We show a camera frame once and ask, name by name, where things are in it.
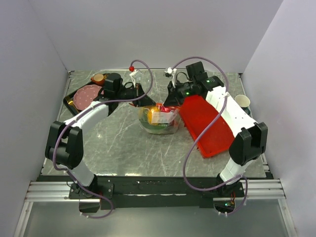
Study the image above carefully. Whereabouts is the red plastic bin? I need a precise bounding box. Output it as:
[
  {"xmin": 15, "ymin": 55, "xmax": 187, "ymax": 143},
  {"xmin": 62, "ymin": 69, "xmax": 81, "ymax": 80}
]
[{"xmin": 178, "ymin": 95, "xmax": 236, "ymax": 159}]

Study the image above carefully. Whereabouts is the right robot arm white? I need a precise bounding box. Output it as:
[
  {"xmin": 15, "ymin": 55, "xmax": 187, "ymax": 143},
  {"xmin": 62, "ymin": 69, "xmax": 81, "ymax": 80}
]
[{"xmin": 164, "ymin": 62, "xmax": 268, "ymax": 197}]

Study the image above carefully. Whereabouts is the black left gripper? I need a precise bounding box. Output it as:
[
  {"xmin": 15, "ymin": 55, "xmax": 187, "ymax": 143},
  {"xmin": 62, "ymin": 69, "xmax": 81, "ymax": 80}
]
[{"xmin": 115, "ymin": 82, "xmax": 155, "ymax": 107}]

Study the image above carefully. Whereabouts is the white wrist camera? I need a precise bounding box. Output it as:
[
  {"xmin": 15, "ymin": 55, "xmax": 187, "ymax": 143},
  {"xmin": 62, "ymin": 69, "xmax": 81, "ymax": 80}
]
[
  {"xmin": 129, "ymin": 66, "xmax": 142, "ymax": 86},
  {"xmin": 164, "ymin": 67, "xmax": 177, "ymax": 88}
]

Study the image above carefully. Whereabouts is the yellow toy mango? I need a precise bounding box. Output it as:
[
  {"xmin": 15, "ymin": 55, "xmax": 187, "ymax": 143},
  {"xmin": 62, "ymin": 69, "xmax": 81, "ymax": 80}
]
[{"xmin": 139, "ymin": 106, "xmax": 160, "ymax": 124}]

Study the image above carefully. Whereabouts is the red toy bell pepper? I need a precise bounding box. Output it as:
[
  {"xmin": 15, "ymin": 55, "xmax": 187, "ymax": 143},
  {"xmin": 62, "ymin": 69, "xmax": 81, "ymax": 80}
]
[{"xmin": 160, "ymin": 105, "xmax": 177, "ymax": 113}]

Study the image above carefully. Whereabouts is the pink dotted plate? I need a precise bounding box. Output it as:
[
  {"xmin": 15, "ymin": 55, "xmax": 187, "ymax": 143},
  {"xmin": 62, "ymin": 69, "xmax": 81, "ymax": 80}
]
[{"xmin": 73, "ymin": 84, "xmax": 101, "ymax": 111}]

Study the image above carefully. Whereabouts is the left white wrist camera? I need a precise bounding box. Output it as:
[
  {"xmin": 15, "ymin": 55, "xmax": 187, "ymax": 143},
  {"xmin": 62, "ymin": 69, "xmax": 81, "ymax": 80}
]
[{"xmin": 129, "ymin": 66, "xmax": 142, "ymax": 86}]

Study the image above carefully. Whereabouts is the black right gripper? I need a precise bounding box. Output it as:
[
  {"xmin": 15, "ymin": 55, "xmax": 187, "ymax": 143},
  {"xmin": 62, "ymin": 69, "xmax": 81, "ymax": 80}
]
[{"xmin": 165, "ymin": 79, "xmax": 197, "ymax": 107}]

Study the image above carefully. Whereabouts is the dark green mug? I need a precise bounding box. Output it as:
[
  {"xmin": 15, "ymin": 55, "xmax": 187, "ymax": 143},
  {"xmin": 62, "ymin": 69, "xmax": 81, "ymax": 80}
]
[{"xmin": 235, "ymin": 94, "xmax": 251, "ymax": 116}]

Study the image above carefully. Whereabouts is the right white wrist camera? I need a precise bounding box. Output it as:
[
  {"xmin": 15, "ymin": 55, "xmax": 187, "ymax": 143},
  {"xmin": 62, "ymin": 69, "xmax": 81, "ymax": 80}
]
[{"xmin": 164, "ymin": 67, "xmax": 177, "ymax": 88}]

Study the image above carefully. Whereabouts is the clear zip top bag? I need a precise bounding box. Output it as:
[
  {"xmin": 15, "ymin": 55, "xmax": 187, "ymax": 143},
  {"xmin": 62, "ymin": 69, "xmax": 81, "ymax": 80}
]
[{"xmin": 138, "ymin": 103, "xmax": 180, "ymax": 135}]

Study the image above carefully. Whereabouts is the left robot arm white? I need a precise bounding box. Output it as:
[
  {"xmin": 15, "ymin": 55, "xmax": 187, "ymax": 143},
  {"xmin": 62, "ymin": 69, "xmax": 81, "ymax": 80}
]
[{"xmin": 45, "ymin": 73, "xmax": 156, "ymax": 198}]

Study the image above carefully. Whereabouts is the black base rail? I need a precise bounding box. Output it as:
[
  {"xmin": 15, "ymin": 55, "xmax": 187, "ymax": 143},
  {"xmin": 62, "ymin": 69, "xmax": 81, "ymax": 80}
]
[{"xmin": 69, "ymin": 176, "xmax": 247, "ymax": 210}]

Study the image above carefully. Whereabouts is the brown ceramic cup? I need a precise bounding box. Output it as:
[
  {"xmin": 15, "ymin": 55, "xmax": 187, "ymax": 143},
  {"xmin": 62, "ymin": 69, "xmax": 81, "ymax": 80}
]
[{"xmin": 90, "ymin": 74, "xmax": 105, "ymax": 86}]

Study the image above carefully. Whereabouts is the orange green toy mango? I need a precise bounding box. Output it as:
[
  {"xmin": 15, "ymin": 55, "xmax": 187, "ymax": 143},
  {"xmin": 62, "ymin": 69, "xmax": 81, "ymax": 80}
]
[{"xmin": 145, "ymin": 124, "xmax": 172, "ymax": 134}]

